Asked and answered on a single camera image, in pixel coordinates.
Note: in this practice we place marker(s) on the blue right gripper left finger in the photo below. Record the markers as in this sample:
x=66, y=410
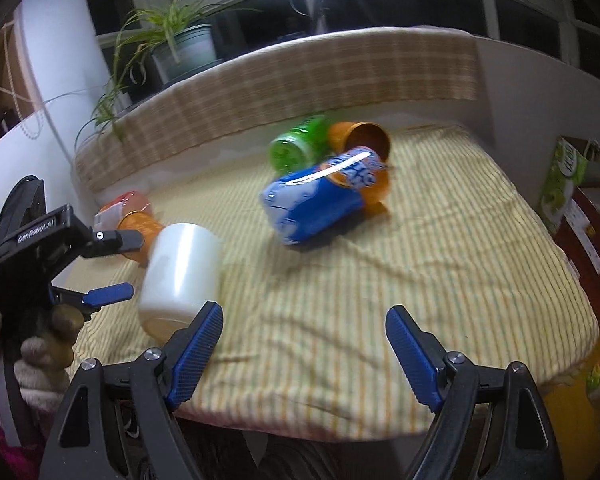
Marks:
x=117, y=421

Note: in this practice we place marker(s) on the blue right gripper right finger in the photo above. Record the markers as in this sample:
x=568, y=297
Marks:
x=518, y=439

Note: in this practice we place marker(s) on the white plastic cup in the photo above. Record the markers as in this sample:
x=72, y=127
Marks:
x=183, y=273

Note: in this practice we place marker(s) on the orange paper cup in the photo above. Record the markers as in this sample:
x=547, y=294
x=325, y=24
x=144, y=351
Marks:
x=140, y=231
x=343, y=136
x=374, y=195

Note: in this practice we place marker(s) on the left gloved hand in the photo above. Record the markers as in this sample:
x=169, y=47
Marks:
x=41, y=372

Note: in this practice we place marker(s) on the red label plastic bottle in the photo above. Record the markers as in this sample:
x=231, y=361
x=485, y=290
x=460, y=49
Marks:
x=111, y=214

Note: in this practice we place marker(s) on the spider plant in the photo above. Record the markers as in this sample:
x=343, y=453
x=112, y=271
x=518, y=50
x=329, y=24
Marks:
x=147, y=32

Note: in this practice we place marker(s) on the striped yellow mattress cover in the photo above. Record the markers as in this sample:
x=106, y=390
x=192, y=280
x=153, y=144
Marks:
x=303, y=351

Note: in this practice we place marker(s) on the green plant pot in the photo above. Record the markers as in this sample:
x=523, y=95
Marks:
x=193, y=52

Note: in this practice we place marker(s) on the blue snack bag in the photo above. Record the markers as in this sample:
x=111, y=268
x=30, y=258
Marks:
x=309, y=201

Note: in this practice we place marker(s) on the brown plaid cloth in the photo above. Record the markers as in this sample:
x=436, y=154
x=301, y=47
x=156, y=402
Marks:
x=295, y=79

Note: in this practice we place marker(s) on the green label plastic bottle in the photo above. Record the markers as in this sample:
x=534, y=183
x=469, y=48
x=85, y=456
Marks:
x=302, y=146

